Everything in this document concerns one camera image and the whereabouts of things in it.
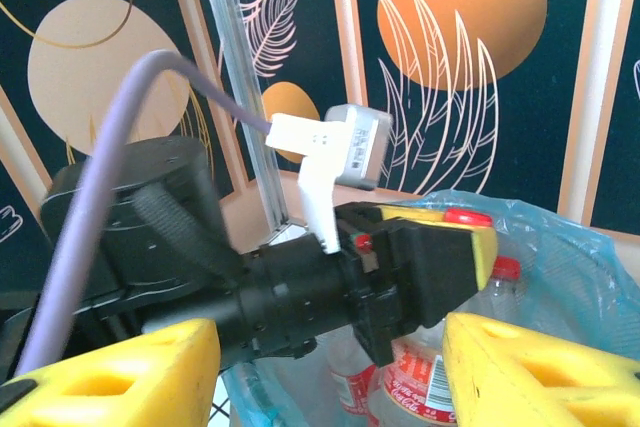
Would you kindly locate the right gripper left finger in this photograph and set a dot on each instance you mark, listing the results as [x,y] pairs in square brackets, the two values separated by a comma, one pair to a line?
[175,372]

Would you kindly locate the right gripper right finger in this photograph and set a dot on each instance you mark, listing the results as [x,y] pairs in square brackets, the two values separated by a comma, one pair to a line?
[500,372]

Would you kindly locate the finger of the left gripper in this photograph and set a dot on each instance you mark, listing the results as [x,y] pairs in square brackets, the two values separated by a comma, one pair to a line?
[395,213]
[425,272]

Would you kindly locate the cola bottle red label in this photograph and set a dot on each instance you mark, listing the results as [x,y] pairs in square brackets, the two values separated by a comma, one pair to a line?
[410,377]

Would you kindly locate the clear bottle red white label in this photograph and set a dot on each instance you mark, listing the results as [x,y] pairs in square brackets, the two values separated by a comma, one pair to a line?
[355,387]

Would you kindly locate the clear bottle red cap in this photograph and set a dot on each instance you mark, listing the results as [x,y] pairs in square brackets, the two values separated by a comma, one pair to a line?
[505,268]
[467,217]

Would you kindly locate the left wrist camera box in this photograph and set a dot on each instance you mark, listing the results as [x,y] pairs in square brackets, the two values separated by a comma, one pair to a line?
[325,147]

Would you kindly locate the aluminium frame post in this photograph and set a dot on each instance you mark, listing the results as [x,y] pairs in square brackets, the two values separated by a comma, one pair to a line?
[235,47]

